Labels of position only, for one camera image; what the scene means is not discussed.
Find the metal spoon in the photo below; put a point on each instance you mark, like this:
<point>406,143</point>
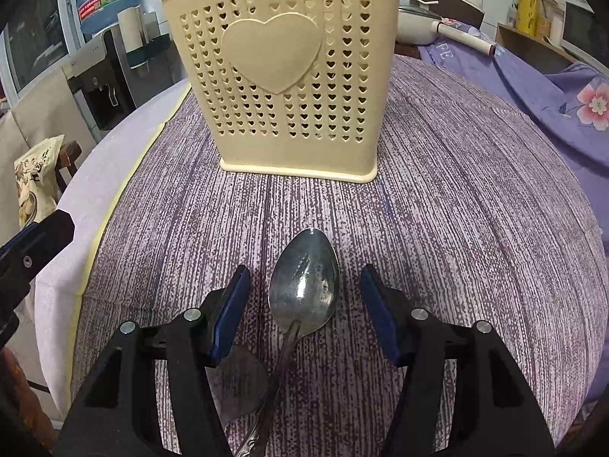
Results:
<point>302,297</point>

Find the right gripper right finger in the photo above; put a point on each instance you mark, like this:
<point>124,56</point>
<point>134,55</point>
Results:
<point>463,394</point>

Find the water dispenser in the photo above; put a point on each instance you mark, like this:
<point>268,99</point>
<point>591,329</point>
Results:
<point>112,89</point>

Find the purple floral cloth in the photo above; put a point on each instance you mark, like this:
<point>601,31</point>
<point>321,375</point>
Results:
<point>547,109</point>

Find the gripper body left black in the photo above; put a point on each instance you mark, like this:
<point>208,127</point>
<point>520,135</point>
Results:
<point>22,258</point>

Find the white microwave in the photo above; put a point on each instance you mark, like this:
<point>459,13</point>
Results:
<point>584,36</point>

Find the yellow roll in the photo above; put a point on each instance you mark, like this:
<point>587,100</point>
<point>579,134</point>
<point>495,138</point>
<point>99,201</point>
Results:
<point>527,16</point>

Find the white frying pan with lid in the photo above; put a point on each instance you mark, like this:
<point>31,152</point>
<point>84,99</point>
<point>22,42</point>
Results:
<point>416,26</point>

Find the snack bag orange bottom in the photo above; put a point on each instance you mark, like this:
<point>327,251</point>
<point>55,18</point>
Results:
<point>36,181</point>

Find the purple striped tablecloth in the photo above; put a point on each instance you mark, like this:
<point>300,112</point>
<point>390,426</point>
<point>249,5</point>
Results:
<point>158,224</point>

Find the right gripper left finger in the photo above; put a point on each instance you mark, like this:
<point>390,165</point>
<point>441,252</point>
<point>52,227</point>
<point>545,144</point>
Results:
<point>115,411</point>

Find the beige plastic utensil holder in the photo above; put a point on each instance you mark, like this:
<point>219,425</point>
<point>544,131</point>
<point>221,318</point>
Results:
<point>290,87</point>

